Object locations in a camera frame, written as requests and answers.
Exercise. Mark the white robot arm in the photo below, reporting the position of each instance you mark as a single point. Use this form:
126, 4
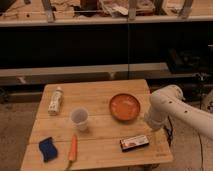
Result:
168, 101

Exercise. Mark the orange ceramic bowl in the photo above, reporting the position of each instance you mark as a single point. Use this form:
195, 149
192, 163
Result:
124, 107

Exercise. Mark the translucent plastic cup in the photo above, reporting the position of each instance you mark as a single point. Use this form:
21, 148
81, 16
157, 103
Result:
79, 118

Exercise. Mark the wooden table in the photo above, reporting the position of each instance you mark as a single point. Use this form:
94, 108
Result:
99, 145

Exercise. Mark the white plastic bottle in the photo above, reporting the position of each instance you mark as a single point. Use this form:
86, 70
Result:
55, 102

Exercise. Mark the metal shelf rack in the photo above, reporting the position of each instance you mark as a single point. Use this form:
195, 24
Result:
44, 41

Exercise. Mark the orange carrot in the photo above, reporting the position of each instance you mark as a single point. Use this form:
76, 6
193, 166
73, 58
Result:
72, 156

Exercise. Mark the blue sponge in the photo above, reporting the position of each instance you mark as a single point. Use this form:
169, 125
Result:
48, 150

